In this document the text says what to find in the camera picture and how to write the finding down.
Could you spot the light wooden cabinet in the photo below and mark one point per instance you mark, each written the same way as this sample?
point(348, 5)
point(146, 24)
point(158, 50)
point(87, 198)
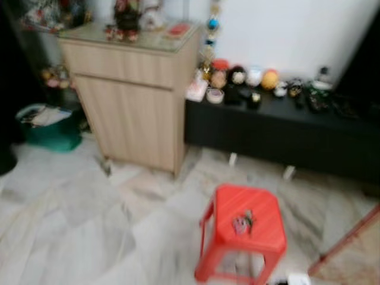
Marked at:
point(130, 107)

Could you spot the orange egg ornament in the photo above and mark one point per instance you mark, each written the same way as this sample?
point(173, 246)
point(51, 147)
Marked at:
point(270, 79)

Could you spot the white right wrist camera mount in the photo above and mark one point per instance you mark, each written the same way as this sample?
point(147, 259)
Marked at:
point(298, 279)

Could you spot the dark figurine with red base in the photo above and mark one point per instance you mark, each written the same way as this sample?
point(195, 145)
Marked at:
point(126, 21)

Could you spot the green bin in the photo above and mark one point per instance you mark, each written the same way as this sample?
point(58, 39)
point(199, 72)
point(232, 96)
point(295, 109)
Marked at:
point(53, 136)

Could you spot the black low console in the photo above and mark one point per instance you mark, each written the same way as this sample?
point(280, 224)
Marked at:
point(279, 133)

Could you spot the hanging bead ornament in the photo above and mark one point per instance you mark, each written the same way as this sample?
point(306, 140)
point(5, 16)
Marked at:
point(212, 35)

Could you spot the white round jar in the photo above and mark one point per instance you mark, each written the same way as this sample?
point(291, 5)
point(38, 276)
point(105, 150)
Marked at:
point(254, 76)

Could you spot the red plastic stool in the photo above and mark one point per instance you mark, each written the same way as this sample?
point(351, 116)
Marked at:
point(249, 205)

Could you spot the red capped round doll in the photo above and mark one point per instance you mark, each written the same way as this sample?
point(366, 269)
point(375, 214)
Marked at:
point(219, 74)

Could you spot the black round doll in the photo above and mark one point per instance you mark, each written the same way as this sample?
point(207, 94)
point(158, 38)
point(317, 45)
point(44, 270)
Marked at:
point(237, 77)

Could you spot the orange marble board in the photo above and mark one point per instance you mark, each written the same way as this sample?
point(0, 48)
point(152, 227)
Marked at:
point(356, 255)

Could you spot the small pink bowl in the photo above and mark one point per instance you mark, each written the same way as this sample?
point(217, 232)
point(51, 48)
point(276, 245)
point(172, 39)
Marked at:
point(214, 95)

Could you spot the small red box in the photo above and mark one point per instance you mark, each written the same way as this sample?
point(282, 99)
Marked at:
point(177, 29)

